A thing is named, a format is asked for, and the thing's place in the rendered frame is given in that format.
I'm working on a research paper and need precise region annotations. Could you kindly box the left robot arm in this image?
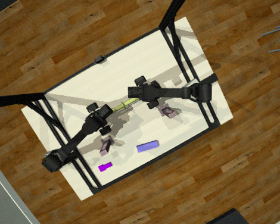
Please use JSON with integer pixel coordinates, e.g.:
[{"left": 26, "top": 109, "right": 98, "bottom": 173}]
[{"left": 128, "top": 80, "right": 212, "bottom": 103}]

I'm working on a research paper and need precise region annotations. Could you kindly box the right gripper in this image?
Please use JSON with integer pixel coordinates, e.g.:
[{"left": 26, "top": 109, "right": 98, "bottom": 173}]
[{"left": 86, "top": 102, "right": 111, "bottom": 136}]

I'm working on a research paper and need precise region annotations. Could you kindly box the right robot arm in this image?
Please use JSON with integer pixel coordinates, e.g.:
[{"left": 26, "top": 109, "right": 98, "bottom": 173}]
[{"left": 41, "top": 104, "right": 113, "bottom": 173}]

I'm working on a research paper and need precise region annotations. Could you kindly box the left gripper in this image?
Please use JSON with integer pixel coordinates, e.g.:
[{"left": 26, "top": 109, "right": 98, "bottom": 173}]
[{"left": 134, "top": 76, "right": 159, "bottom": 109}]

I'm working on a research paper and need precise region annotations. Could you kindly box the purple flat block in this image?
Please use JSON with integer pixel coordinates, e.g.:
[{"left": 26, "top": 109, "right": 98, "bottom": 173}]
[{"left": 98, "top": 162, "right": 112, "bottom": 172}]

